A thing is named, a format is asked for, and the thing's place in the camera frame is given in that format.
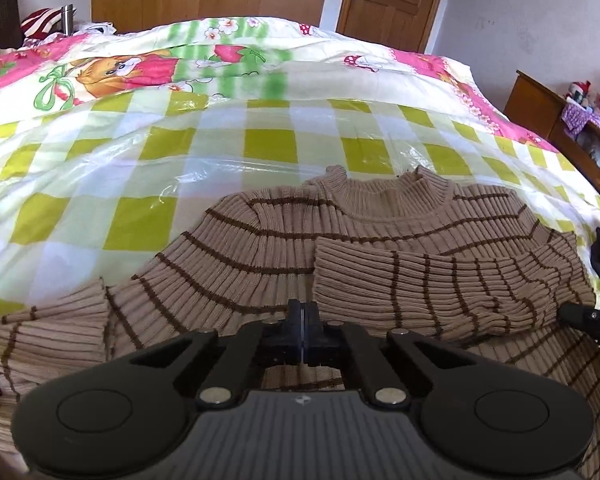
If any brown wooden door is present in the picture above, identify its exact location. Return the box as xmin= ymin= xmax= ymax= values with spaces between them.
xmin=336 ymin=0 xmax=440 ymax=53

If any wooden side cabinet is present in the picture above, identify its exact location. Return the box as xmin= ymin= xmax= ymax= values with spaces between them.
xmin=504 ymin=70 xmax=600 ymax=193

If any beige brown striped knit sweater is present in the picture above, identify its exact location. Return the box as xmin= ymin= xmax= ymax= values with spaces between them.
xmin=0 ymin=166 xmax=600 ymax=479

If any colourful checkered bed quilt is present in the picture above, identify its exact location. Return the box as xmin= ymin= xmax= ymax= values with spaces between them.
xmin=0 ymin=18 xmax=600 ymax=316

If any metal thermos flask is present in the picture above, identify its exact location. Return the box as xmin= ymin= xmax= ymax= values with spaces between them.
xmin=61 ymin=3 xmax=74 ymax=36

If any red plush toy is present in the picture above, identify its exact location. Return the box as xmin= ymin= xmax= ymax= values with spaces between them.
xmin=566 ymin=80 xmax=591 ymax=107

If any purple patterned cloth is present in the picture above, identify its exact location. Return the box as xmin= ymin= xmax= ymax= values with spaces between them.
xmin=560 ymin=101 xmax=596 ymax=138

